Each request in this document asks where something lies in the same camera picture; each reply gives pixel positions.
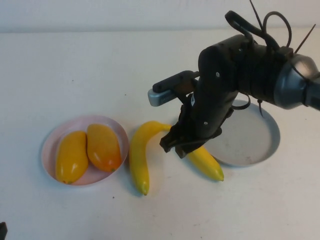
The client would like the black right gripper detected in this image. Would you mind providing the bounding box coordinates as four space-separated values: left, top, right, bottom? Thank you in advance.
159 77 238 160

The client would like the yellow banana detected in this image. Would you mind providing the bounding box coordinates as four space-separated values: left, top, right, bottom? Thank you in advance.
187 146 225 182
128 120 173 196

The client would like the orange blushed mango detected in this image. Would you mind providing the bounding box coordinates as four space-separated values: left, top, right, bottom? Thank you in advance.
86 123 123 173

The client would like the yellow mango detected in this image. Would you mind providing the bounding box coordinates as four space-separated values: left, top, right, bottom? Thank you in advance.
55 130 89 185

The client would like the grey-blue round plate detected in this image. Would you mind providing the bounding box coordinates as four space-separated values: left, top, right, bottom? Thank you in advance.
203 99 281 168

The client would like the pink round plate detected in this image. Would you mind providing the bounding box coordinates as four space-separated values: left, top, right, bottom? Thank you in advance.
41 115 130 188

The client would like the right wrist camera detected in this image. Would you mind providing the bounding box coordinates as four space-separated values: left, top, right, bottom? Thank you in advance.
147 70 201 107

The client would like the black strap under right wrist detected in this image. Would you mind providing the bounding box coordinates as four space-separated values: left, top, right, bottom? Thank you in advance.
231 93 252 111

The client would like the looped cable of right arm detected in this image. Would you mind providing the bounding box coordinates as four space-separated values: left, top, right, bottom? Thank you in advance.
224 10 281 48

